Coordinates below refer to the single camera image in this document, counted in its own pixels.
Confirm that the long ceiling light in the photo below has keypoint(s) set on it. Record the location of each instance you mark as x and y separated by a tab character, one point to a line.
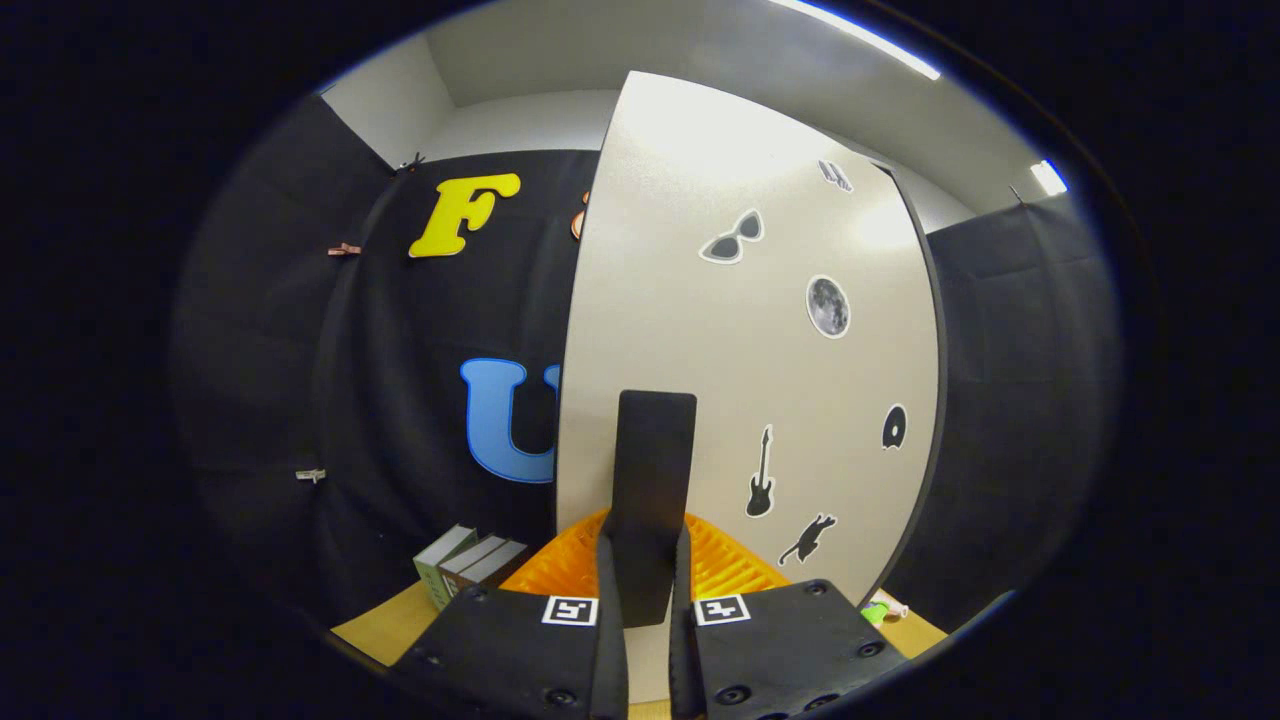
860	38

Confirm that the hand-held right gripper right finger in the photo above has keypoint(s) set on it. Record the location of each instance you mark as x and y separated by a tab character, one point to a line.
790	650

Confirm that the beige cabinet door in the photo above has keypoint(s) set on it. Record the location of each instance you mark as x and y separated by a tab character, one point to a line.
650	250

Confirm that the brown cloth clip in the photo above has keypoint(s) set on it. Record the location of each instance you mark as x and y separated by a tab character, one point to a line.
343	249

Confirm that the small ceiling light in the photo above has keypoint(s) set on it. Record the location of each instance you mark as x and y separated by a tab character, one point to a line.
1049	177

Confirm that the silver cloth clip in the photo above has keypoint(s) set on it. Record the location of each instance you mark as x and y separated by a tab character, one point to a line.
311	475

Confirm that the black backdrop cloth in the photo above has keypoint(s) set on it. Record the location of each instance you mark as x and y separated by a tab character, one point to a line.
400	350

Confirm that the black cloth clip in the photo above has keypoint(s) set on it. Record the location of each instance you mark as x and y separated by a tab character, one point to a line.
1015	193
411	162

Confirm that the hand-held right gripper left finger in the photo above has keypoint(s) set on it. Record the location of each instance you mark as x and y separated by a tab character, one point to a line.
510	650

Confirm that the small pink white object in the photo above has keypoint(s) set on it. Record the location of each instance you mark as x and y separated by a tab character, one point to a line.
893	603

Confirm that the small green object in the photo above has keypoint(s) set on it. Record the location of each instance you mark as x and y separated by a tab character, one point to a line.
875	613

